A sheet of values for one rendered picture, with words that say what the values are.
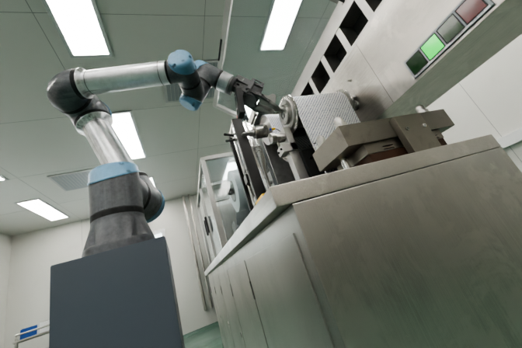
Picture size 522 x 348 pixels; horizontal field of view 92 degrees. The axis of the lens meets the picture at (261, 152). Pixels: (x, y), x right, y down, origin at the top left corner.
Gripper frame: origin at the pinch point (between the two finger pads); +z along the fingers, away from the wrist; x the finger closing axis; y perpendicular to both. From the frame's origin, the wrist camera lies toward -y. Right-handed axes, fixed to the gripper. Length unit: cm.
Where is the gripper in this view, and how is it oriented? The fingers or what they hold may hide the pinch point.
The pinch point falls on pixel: (276, 111)
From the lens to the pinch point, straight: 97.6
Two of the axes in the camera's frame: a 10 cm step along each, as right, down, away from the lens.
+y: 3.5, -7.8, 5.2
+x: -2.4, 4.6, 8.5
